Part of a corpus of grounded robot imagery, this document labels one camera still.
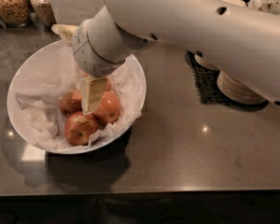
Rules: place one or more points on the white gripper with vents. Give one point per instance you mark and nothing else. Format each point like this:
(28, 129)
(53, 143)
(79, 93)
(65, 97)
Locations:
(84, 51)

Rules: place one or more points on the red apple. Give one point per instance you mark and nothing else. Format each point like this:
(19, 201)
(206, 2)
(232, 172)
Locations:
(109, 108)
(70, 103)
(79, 127)

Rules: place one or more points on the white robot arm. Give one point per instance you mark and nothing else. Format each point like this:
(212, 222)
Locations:
(242, 42)

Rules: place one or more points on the top green-red apple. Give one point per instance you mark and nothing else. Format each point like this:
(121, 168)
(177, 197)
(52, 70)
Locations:
(108, 85)

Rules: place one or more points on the large white bowl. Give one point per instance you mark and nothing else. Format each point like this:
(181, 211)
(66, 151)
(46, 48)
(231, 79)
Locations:
(28, 131)

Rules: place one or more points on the white tissue paper liner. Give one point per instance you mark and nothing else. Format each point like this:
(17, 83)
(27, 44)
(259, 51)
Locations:
(43, 87)

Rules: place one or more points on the left white sign holder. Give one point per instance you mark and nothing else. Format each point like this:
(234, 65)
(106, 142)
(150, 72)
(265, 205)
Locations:
(75, 11)

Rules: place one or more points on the right glass cereal jar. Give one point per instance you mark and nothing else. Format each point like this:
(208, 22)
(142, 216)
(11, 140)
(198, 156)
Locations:
(44, 12)

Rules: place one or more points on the glass cereal jar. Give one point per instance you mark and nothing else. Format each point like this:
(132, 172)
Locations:
(44, 12)
(14, 12)

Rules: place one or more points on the left glass cereal jar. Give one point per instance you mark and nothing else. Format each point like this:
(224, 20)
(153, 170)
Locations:
(14, 12)

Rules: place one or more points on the back stack paper bowls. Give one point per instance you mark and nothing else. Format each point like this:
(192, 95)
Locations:
(200, 60)

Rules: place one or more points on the stack paper bowls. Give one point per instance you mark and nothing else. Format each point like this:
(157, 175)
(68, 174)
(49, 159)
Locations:
(200, 60)
(237, 91)

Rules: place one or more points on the black rubber mat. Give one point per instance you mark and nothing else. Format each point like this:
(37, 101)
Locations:
(206, 83)

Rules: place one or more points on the front stack paper bowls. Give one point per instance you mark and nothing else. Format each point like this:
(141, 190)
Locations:
(237, 91)

